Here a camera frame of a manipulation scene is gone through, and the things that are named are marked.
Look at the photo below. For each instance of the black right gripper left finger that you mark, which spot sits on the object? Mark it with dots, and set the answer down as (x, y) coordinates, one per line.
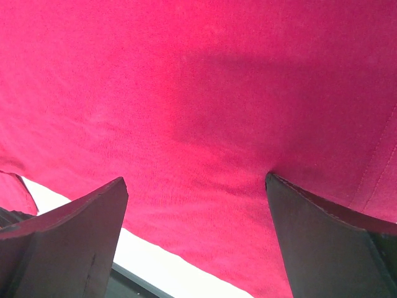
(66, 252)

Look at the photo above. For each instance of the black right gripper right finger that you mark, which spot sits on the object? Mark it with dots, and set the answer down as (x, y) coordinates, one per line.
(329, 250)

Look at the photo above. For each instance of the magenta pink t shirt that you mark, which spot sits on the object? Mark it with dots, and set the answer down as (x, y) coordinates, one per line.
(193, 103)

